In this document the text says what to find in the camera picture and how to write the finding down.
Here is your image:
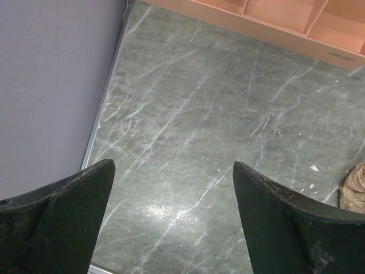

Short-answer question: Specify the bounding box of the orange plastic file organizer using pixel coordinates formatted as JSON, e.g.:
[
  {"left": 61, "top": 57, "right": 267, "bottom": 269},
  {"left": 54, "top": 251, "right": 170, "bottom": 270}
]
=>
[{"left": 148, "top": 0, "right": 364, "bottom": 71}]

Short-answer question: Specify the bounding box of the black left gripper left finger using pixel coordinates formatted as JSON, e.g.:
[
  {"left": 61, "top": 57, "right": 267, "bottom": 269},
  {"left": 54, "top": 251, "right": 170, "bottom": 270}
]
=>
[{"left": 1, "top": 159, "right": 115, "bottom": 273}]

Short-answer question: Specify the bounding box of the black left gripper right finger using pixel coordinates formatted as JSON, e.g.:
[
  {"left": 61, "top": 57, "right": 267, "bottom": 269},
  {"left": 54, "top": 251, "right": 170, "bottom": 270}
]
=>
[{"left": 233, "top": 162, "right": 364, "bottom": 273}]

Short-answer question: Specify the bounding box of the brown paper wrapped roll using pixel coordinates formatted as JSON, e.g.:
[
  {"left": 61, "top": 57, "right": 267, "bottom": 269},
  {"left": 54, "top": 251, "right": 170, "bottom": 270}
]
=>
[{"left": 339, "top": 163, "right": 365, "bottom": 214}]

